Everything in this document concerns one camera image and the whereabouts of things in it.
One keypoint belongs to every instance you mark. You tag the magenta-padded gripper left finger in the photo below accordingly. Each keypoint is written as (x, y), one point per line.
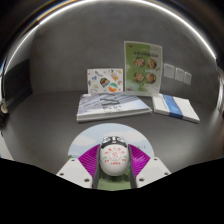
(88, 160)

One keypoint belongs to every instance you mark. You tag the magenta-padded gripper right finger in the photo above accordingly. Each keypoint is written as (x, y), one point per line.
(140, 160)

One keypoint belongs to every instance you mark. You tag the white panda-print computer mouse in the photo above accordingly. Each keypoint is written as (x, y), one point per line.
(114, 157)

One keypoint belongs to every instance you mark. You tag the grey building-print book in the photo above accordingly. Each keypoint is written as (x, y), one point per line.
(111, 106)

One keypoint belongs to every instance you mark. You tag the white book with blue stripe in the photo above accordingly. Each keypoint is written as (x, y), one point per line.
(176, 107)

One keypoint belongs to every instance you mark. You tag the white sticker-print standing card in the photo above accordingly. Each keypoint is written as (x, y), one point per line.
(105, 81)

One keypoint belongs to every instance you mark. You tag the green food-print standing leaflet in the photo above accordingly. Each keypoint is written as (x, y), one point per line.
(142, 68)

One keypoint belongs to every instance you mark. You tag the long white light strip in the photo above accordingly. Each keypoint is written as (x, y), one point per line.
(200, 37)

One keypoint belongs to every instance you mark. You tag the white wall socket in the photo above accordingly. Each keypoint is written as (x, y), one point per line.
(179, 74)
(188, 78)
(169, 70)

